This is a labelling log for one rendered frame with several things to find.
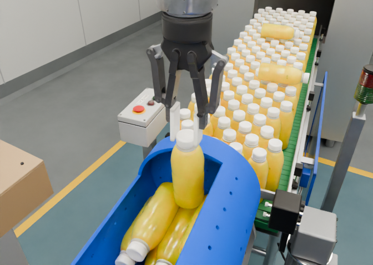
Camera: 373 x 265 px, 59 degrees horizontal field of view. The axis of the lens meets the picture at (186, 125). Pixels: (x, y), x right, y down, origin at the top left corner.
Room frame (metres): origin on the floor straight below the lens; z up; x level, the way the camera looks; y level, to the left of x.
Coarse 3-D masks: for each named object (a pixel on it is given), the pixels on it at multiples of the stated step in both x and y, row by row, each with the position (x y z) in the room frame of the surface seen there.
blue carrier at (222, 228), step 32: (160, 160) 0.62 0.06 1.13; (224, 160) 0.52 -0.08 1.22; (128, 192) 0.53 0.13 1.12; (224, 192) 0.44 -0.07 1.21; (256, 192) 0.51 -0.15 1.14; (128, 224) 0.50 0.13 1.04; (224, 224) 0.38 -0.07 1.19; (96, 256) 0.40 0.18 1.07; (192, 256) 0.30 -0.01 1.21; (224, 256) 0.33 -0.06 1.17
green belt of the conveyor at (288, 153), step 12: (312, 48) 1.94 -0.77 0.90; (312, 60) 1.76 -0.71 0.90; (300, 96) 1.35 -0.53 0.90; (300, 108) 1.24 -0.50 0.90; (300, 120) 1.15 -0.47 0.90; (288, 144) 0.98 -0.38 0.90; (288, 156) 0.91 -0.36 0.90; (288, 168) 0.85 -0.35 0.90; (288, 180) 0.79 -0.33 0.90; (264, 204) 0.69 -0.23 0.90; (264, 228) 0.63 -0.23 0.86
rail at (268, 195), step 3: (261, 189) 0.67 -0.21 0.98; (264, 189) 0.67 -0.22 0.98; (261, 192) 0.67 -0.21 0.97; (264, 192) 0.67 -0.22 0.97; (267, 192) 0.66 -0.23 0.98; (270, 192) 0.66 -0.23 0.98; (273, 192) 0.66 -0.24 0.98; (261, 195) 0.67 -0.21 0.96; (264, 195) 0.67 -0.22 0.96; (267, 195) 0.66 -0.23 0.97; (270, 195) 0.66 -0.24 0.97; (273, 195) 0.66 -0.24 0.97; (264, 198) 0.66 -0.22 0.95; (267, 198) 0.66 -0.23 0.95; (270, 198) 0.66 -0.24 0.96; (273, 198) 0.66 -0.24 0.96
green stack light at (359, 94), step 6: (360, 84) 0.87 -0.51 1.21; (360, 90) 0.86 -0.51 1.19; (366, 90) 0.85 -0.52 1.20; (372, 90) 0.84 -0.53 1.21; (354, 96) 0.88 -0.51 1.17; (360, 96) 0.85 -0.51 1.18; (366, 96) 0.84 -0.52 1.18; (372, 96) 0.84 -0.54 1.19; (366, 102) 0.84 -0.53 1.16; (372, 102) 0.84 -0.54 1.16
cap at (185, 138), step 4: (180, 132) 0.50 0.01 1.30; (184, 132) 0.50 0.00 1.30; (188, 132) 0.50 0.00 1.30; (192, 132) 0.50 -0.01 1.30; (176, 136) 0.49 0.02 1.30; (180, 136) 0.49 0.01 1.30; (184, 136) 0.49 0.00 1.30; (188, 136) 0.49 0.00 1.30; (192, 136) 0.49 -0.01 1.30; (176, 140) 0.50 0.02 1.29; (180, 140) 0.48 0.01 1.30; (184, 140) 0.48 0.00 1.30; (188, 140) 0.48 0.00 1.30; (192, 140) 0.48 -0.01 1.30; (180, 144) 0.48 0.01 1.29; (184, 144) 0.48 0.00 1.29; (188, 144) 0.48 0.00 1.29; (192, 144) 0.48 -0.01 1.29; (184, 148) 0.48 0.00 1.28; (188, 148) 0.48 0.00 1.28
